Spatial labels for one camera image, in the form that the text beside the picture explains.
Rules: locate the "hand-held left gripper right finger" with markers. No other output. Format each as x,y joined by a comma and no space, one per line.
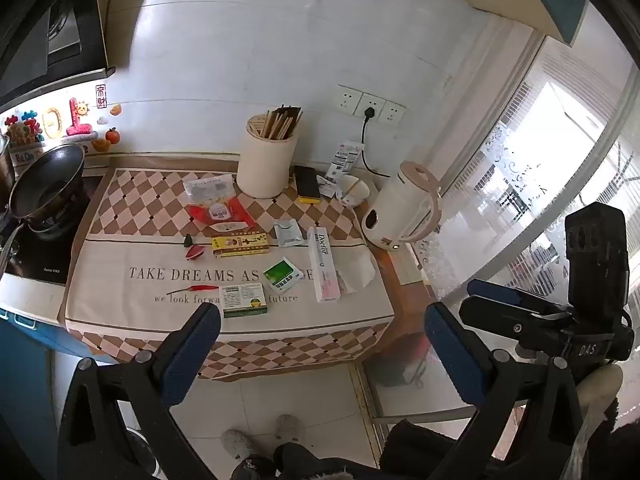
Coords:
450,355

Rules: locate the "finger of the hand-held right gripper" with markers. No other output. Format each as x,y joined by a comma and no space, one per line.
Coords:
500,320
495,290

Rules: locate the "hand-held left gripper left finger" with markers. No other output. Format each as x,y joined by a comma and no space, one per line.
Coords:
190,355

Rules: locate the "small dark green toy car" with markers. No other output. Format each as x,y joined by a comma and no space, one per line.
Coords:
188,241

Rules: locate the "person's right hand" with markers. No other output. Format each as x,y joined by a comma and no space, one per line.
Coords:
600,385

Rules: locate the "red chili pepper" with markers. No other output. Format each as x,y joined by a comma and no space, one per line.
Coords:
200,288

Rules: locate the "green and white box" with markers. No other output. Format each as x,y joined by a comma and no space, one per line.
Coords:
243,300

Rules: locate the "grey fuzzy slipper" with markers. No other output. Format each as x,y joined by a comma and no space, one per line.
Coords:
236,444
288,428

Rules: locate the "frosted glass sliding door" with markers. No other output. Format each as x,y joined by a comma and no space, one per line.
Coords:
540,170

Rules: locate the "checked printed tablecloth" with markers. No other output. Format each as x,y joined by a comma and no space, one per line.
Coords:
150,255

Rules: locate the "green and white packet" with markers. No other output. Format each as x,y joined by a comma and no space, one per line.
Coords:
279,275

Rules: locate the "yellow flat box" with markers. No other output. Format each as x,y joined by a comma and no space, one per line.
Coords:
240,245

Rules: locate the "crumpled white tissue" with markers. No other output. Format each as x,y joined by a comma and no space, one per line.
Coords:
359,272

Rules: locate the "white electric kettle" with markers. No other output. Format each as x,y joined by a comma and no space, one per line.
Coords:
395,205

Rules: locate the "red and clear sugar bag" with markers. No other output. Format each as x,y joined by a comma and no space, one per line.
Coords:
220,212

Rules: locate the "silver sachet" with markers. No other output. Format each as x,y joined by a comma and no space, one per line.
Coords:
288,234

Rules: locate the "long white and pink box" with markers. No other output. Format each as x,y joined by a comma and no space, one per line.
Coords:
322,265

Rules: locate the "person's dark trouser legs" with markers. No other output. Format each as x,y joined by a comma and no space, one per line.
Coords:
310,462

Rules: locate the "blue base cabinet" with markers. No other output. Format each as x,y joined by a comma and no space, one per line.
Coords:
25,375

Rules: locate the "white bowl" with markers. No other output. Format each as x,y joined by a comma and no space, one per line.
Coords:
356,191

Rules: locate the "black induction cooker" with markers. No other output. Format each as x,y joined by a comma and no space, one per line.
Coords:
42,255

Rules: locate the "small white torn wrapper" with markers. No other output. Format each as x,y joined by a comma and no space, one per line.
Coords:
329,188

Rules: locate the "white milk carton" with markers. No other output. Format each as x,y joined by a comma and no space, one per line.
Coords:
342,160

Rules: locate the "cream chopstick holder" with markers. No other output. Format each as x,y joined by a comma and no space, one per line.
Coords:
265,165

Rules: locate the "black phone with yellow case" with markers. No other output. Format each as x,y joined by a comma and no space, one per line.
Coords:
306,182

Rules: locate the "black wok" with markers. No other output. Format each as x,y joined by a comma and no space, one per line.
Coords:
47,185

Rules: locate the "bundle of wooden chopsticks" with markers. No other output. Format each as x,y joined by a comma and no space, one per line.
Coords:
280,122

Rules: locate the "black range hood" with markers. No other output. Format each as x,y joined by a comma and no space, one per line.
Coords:
45,20

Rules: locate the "white wall socket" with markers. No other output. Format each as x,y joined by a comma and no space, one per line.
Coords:
371,106
348,100
393,113

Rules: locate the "colourful wall stickers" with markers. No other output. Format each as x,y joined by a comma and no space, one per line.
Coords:
75,120

